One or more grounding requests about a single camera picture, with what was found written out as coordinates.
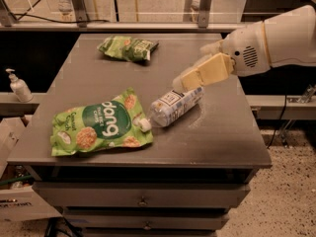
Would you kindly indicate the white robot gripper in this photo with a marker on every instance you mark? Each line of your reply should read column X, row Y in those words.
column 245, row 49

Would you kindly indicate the blue plastic water bottle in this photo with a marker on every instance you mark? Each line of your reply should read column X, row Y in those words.
column 169, row 108

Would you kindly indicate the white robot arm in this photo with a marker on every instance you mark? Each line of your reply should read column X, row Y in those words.
column 286, row 39

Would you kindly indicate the white pump dispenser bottle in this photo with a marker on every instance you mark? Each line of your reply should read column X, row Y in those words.
column 19, row 87

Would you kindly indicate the small green snack bag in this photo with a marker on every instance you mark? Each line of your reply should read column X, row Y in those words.
column 127, row 48

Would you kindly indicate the grey drawer cabinet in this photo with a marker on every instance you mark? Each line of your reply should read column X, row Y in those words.
column 191, row 175

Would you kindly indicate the large green chips bag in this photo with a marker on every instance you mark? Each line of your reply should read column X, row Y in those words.
column 110, row 124

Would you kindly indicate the upper drawer knob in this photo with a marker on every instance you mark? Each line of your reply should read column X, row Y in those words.
column 143, row 202

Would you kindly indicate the drawer knob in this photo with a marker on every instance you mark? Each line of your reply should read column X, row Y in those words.
column 143, row 202
column 147, row 226

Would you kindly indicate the lower drawer knob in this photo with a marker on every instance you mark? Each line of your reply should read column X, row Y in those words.
column 147, row 226

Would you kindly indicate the white cardboard box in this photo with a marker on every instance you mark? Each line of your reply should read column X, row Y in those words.
column 18, row 200

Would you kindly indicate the metal railing frame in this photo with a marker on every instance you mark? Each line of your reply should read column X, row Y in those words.
column 212, row 16

